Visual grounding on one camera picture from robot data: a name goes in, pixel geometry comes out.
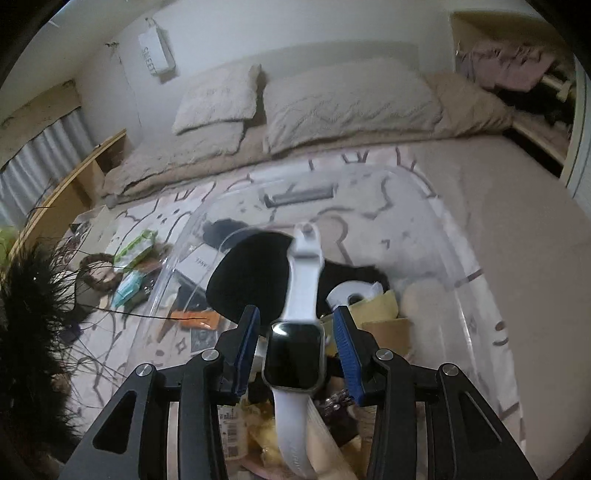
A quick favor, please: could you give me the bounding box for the flat beige pillow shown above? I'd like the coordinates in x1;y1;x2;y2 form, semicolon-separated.
104;122;245;195

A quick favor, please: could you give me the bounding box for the white tape roll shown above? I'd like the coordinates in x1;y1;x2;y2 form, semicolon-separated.
325;279;384;317

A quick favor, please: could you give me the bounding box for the wooden shelf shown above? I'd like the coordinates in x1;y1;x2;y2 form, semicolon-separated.
9;129;127;259

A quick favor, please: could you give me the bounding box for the beige duvet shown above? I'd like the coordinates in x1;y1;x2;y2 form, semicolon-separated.
425;71;515;139

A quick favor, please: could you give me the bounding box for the clear labelled bottle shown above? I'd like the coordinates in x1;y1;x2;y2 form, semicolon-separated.
217;404;252;462

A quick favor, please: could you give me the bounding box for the beige bed sheet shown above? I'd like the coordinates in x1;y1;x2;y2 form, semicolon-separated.
416;134;583;480

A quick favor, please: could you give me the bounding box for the brown fuzzy hair clip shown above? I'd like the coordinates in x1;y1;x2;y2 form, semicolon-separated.
76;253;121;294

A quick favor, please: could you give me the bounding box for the grey striped curtain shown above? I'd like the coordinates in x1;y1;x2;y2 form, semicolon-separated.
0;108;100;227

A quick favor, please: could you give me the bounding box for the black cloth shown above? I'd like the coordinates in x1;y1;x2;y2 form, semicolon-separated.
323;261;391;296

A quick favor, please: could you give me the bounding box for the orange cream tube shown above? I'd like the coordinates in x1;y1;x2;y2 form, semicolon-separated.
168;311;218;329

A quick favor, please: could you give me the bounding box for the black and white box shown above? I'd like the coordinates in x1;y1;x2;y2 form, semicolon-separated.
178;244;218;289

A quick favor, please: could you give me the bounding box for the black feather spray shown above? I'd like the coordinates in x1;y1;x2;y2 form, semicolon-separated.
0;203;139;453

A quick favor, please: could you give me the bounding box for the small beige pillow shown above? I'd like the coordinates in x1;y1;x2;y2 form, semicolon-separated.
173;64;263;136

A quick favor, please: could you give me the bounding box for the white smart watch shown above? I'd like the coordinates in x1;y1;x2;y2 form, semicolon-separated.
262;222;331;480

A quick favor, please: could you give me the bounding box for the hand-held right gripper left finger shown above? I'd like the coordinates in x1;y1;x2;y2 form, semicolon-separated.
65;305;262;480

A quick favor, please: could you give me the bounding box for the yellow packet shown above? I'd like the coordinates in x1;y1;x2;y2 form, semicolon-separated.
242;401;282;462

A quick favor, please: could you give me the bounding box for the large beige pillow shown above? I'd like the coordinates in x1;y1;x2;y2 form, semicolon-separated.
262;58;444;155

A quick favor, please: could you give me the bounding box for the clear plastic container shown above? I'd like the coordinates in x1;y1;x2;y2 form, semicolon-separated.
134;164;527;480

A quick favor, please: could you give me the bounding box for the teal wet wipes pack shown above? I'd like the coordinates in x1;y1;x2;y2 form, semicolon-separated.
111;270;148;308

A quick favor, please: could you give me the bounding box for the yellow cloth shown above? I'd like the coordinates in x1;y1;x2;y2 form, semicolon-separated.
348;291;400;321

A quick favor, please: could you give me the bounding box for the beige curtain valance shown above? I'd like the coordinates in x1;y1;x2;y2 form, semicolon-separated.
0;80;81;139

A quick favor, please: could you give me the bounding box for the black felt hat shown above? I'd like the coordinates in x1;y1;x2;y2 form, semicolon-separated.
205;232;296;324

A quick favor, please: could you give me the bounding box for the dark beaded bracelet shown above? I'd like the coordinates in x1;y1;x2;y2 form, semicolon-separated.
321;388;356;416

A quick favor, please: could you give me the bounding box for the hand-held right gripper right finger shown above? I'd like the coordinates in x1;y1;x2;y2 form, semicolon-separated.
333;305;539;480

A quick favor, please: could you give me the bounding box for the small cardboard box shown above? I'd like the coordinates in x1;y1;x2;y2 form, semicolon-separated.
360;316;414;361

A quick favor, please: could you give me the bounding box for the pink clothes pile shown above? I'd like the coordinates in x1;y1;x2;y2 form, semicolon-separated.
455;39;555;90

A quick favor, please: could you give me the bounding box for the green snack packet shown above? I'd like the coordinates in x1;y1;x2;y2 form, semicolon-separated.
113;229;160;271

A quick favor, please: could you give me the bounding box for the white hanging wall sign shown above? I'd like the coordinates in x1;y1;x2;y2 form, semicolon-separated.
137;18;176;84

